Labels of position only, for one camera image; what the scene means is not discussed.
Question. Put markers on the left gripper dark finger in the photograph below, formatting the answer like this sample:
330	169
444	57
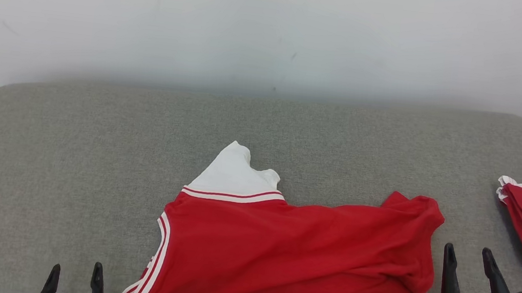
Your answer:
50	284
97	287

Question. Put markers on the red jersey with white sleeves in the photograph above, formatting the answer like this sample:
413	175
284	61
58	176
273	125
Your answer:
278	256

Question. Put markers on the grey fabric sofa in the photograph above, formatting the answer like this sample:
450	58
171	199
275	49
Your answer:
94	147

